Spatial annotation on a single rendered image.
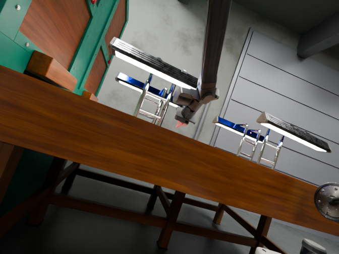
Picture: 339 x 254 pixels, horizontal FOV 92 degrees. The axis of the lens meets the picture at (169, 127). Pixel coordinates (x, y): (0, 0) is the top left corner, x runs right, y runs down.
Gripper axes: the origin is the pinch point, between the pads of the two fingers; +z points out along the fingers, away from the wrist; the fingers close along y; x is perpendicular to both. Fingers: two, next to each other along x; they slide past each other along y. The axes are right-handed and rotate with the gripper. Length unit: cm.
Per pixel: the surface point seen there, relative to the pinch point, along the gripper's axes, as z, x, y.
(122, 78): 29, -57, 39
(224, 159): -14.8, 22.5, -13.1
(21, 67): -10, 12, 60
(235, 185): -9.8, 28.3, -21.5
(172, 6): 16, -296, 21
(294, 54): -24, -281, -221
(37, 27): -18, 1, 61
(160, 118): 15.0, -16.3, 5.2
